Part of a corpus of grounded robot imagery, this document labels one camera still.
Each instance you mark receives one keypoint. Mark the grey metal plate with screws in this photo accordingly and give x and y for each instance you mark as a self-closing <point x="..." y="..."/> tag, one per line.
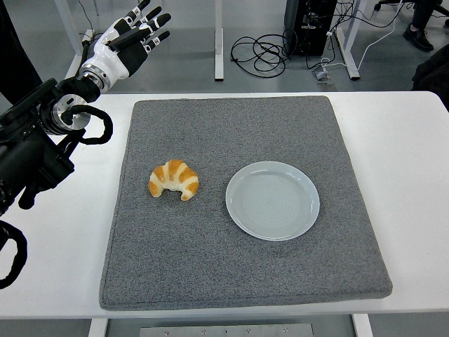
<point x="224" y="330"/>

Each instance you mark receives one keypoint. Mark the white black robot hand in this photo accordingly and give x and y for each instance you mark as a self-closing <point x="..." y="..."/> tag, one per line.
<point x="105" y="58"/>

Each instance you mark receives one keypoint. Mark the white power strip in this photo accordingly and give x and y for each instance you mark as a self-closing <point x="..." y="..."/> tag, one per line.
<point x="87" y="35"/>

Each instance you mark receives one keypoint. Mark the black office chair base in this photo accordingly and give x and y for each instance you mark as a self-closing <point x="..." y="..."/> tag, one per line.
<point x="382" y="3"/>

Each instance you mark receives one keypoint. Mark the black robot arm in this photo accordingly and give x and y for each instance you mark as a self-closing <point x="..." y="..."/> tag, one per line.
<point x="28" y="158"/>

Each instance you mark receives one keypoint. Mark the white desk leg frame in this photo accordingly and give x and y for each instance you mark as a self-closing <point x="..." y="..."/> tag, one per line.
<point x="350" y="42"/>
<point x="219" y="42"/>
<point x="68" y="21"/>

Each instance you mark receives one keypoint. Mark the black computer tower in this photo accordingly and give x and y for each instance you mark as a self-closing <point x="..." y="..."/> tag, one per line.
<point x="308" y="31"/>

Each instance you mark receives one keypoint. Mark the white table leg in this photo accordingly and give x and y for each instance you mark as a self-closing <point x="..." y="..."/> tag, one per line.
<point x="97" y="328"/>
<point x="363" y="326"/>

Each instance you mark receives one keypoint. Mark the grey floor socket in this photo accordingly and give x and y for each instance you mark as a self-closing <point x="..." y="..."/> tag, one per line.
<point x="322" y="75"/>

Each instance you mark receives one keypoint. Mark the grey fabric mat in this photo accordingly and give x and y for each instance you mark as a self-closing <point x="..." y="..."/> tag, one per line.
<point x="210" y="263"/>

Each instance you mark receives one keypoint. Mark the striped croissant bread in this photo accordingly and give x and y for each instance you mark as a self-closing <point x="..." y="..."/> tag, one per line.
<point x="175" y="175"/>

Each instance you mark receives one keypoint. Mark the seated person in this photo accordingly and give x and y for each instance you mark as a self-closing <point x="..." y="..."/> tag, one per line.
<point x="419" y="36"/>

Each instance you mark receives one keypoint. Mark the black fabric object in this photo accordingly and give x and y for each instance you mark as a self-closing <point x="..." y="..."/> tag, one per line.
<point x="433" y="73"/>

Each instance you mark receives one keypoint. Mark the pale blue round plate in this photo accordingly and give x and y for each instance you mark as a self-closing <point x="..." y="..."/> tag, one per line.
<point x="273" y="203"/>

